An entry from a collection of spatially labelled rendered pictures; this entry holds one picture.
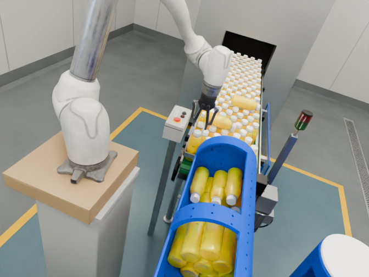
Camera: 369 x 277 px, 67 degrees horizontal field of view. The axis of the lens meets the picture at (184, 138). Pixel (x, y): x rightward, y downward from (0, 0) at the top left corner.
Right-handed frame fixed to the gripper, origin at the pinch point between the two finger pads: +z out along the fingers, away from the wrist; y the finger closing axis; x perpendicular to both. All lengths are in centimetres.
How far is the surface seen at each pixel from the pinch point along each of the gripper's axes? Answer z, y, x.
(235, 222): -10, 21, -59
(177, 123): 2.3, -11.2, 0.8
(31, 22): 50, -231, 176
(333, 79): 79, 186, 395
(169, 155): 29.1, -12.0, 6.6
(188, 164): 22.3, 0.4, -3.2
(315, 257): 13, 60, -43
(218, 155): 0.5, 12.8, -15.7
